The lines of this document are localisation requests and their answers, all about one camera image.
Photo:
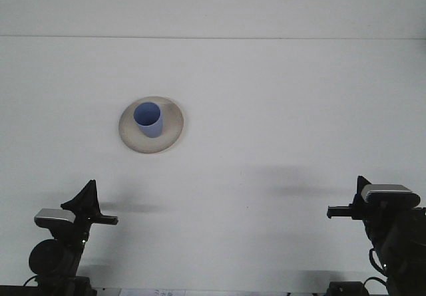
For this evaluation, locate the pale round plate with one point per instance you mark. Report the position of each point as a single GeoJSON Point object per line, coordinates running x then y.
{"type": "Point", "coordinates": [173, 126]}

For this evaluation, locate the pale blue cup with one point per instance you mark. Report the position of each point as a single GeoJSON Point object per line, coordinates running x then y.
{"type": "Point", "coordinates": [151, 128]}

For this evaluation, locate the printed white paper sheet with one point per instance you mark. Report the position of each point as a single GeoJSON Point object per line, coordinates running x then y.
{"type": "Point", "coordinates": [149, 292]}

